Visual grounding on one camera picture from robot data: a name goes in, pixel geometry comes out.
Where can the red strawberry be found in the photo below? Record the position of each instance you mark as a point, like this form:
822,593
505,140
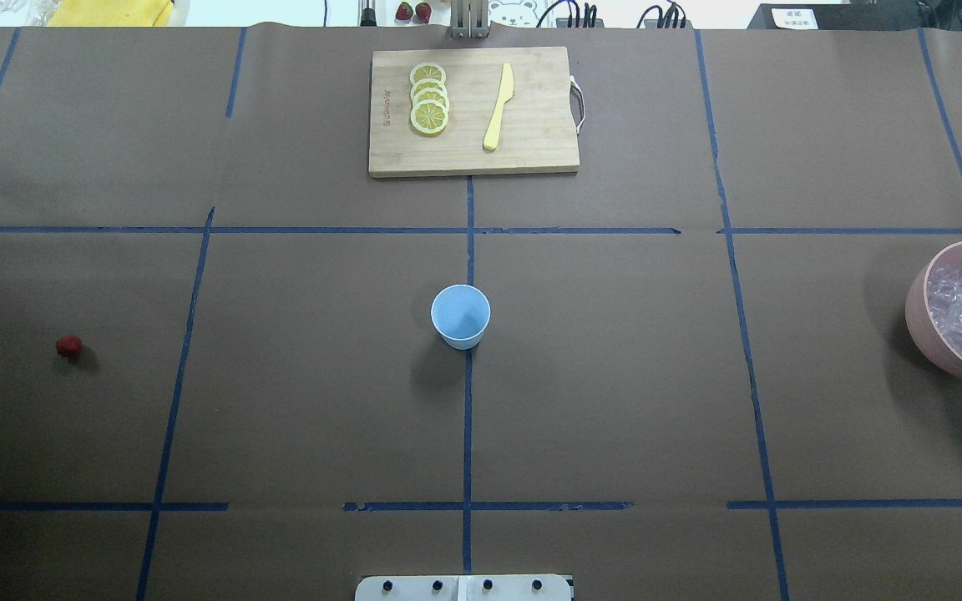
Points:
70,347

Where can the light blue paper cup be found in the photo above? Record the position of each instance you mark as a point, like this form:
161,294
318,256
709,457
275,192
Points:
461,313

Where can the lemon slice front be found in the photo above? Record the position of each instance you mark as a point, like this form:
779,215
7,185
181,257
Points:
429,119

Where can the lemon slice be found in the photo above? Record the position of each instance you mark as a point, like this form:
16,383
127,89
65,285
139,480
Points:
428,71
435,95
429,119
427,83

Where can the bamboo cutting board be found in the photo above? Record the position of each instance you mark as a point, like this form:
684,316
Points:
539,133

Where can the yellow plastic knife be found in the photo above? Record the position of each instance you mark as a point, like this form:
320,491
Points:
505,93

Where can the bear sticker card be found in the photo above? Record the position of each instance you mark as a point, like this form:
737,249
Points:
519,14

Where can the spare strawberry right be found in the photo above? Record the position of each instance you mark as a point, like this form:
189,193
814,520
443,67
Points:
422,12

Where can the spare strawberry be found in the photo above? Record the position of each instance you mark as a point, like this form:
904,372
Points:
422,12
404,12

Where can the spare strawberry left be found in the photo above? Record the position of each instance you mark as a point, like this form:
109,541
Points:
404,12

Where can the yellow cloth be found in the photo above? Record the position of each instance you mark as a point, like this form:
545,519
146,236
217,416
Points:
114,14

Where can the aluminium frame post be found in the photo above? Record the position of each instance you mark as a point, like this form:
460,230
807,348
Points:
469,19

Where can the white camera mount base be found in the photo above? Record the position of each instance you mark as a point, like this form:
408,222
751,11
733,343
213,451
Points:
530,586

